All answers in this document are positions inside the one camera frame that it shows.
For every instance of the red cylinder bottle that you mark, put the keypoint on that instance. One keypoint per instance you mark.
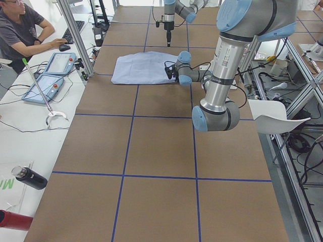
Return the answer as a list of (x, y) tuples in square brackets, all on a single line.
[(15, 221)]

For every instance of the grey aluminium frame post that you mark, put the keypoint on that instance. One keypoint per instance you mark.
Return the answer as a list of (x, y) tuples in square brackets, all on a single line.
[(88, 70)]

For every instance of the operator hand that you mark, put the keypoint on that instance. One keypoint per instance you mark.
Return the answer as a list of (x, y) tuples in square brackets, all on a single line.
[(58, 42)]

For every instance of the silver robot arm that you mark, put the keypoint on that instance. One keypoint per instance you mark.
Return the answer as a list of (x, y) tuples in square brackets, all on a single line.
[(238, 23), (187, 13)]

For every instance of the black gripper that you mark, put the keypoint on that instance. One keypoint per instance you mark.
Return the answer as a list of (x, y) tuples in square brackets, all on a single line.
[(173, 73), (168, 26)]

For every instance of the black water bottle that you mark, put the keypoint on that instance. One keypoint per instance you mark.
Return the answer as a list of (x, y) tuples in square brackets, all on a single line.
[(29, 177)]

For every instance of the blue teach pendant far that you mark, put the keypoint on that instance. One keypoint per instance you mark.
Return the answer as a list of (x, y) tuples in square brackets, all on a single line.
[(60, 63)]

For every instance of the blue striped button shirt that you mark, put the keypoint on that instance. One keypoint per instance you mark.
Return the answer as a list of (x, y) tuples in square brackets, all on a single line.
[(143, 68)]

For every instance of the blue teach pendant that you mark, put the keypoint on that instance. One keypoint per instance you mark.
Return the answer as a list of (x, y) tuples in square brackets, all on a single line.
[(49, 85), (60, 63)]

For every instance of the white plastic chair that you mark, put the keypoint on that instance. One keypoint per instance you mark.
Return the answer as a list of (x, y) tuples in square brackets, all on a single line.
[(271, 118)]

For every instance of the seated operator grey shirt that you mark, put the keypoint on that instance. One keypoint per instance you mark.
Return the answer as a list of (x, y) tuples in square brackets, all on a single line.
[(23, 31)]

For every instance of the black computer mouse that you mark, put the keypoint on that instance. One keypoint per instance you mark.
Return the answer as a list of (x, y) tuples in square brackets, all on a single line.
[(64, 47)]

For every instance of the blue teach pendant near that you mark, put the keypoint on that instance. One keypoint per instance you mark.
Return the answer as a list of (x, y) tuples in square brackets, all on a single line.
[(49, 85)]

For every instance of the metal reacher grabber tool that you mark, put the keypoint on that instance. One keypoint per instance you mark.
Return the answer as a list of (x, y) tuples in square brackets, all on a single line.
[(51, 113)]

